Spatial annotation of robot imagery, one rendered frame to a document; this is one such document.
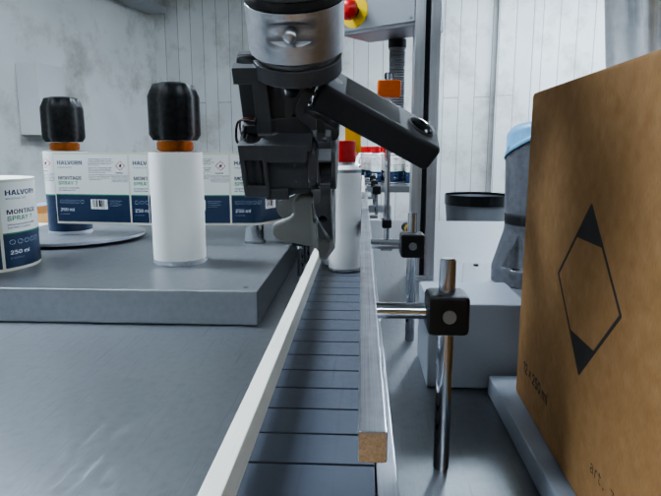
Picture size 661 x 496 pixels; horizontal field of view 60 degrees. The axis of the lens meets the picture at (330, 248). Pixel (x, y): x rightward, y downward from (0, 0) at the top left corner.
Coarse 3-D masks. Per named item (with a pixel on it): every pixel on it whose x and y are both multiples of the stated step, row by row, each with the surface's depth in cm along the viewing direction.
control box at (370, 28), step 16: (368, 0) 106; (384, 0) 104; (400, 0) 102; (368, 16) 106; (384, 16) 104; (400, 16) 102; (352, 32) 109; (368, 32) 108; (384, 32) 108; (400, 32) 108
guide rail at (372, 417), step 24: (360, 264) 57; (360, 288) 47; (360, 312) 40; (360, 336) 35; (360, 360) 31; (360, 384) 28; (360, 408) 25; (384, 408) 25; (360, 432) 23; (384, 432) 23; (360, 456) 23; (384, 456) 23
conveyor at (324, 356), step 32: (320, 288) 81; (352, 288) 81; (320, 320) 66; (352, 320) 66; (288, 352) 55; (320, 352) 55; (352, 352) 55; (288, 384) 48; (320, 384) 48; (352, 384) 48; (288, 416) 42; (320, 416) 42; (352, 416) 42; (256, 448) 38; (288, 448) 38; (320, 448) 38; (352, 448) 38; (256, 480) 34; (288, 480) 34; (320, 480) 34; (352, 480) 34
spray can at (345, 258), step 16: (352, 144) 88; (352, 160) 89; (352, 176) 88; (336, 192) 89; (352, 192) 89; (336, 208) 89; (352, 208) 89; (336, 224) 90; (352, 224) 90; (336, 240) 90; (352, 240) 90; (336, 256) 90; (352, 256) 90; (336, 272) 91; (352, 272) 91
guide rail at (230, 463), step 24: (312, 264) 80; (288, 312) 56; (288, 336) 51; (264, 360) 44; (264, 384) 39; (240, 408) 36; (264, 408) 38; (240, 432) 33; (216, 456) 30; (240, 456) 31; (216, 480) 28; (240, 480) 31
